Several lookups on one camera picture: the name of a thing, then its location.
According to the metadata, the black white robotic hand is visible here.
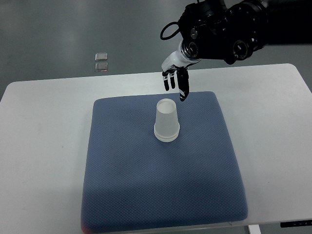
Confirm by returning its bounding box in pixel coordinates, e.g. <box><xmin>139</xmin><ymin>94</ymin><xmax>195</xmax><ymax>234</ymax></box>
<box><xmin>161</xmin><ymin>41</ymin><xmax>201</xmax><ymax>102</ymax></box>

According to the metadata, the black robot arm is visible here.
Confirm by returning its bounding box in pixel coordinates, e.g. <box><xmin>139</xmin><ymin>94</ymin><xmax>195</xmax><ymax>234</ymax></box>
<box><xmin>160</xmin><ymin>0</ymin><xmax>312</xmax><ymax>64</ymax></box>

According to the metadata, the upper metal floor plate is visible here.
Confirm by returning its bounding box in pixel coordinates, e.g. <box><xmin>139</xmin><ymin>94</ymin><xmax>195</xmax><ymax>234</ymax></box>
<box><xmin>95</xmin><ymin>52</ymin><xmax>108</xmax><ymax>61</ymax></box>

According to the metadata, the white paper cup on mat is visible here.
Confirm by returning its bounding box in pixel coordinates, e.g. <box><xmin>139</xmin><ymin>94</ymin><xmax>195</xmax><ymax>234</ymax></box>
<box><xmin>154</xmin><ymin>131</ymin><xmax>179</xmax><ymax>142</ymax></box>

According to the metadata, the blue textured cushion mat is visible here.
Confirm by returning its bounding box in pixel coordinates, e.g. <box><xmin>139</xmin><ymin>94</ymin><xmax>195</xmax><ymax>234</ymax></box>
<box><xmin>81</xmin><ymin>91</ymin><xmax>248</xmax><ymax>234</ymax></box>

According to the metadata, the white table leg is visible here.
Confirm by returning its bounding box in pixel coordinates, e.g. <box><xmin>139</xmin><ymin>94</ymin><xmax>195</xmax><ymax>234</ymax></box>
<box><xmin>248</xmin><ymin>225</ymin><xmax>261</xmax><ymax>234</ymax></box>

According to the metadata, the black table control panel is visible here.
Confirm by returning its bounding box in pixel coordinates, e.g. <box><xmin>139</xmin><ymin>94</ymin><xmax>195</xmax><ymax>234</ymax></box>
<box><xmin>280</xmin><ymin>220</ymin><xmax>312</xmax><ymax>228</ymax></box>

